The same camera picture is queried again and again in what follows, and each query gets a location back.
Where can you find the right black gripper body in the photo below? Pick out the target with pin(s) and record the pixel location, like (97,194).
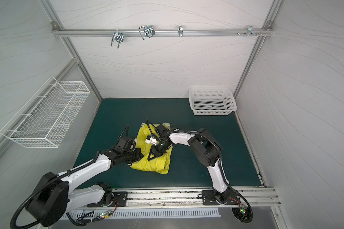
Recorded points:
(157,150)

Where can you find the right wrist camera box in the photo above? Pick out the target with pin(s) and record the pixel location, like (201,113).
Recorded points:
(151,140)

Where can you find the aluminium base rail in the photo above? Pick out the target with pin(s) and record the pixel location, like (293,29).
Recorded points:
(187,198)

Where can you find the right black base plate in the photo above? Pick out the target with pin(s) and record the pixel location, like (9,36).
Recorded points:
(212,197)

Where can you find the metal U-bolt hook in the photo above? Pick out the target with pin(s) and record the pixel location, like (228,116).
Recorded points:
(117,38)

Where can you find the dark green table mat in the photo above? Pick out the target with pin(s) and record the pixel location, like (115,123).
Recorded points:
(185,169)

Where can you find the white plastic perforated basket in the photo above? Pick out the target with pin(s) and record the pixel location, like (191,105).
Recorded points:
(210,101)

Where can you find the small metal hook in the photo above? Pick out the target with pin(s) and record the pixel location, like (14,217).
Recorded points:
(180,31)

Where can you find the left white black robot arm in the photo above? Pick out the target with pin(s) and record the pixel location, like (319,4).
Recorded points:
(58,194)

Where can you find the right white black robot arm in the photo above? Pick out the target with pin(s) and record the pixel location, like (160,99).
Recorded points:
(203,145)

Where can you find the white slotted cable duct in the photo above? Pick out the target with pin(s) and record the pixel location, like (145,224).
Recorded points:
(179,213)

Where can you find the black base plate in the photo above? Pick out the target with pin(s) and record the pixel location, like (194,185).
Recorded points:
(212,197)
(119,199)

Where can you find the yellow long pants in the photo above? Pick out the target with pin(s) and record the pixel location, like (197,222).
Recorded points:
(161,164)

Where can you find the white wire wall basket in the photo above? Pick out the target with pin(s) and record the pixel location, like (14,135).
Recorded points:
(45,119)

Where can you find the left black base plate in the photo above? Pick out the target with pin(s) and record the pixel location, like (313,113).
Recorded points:
(119,199)

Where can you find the metal double hook clamp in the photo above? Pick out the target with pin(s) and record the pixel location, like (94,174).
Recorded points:
(146,31)

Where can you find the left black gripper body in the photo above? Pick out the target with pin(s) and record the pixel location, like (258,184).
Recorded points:
(136,154)

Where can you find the metal bracket hook right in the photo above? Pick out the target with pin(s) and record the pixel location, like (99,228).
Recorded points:
(249,32)

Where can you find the horizontal aluminium rail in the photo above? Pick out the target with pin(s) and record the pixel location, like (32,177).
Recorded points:
(158,32)

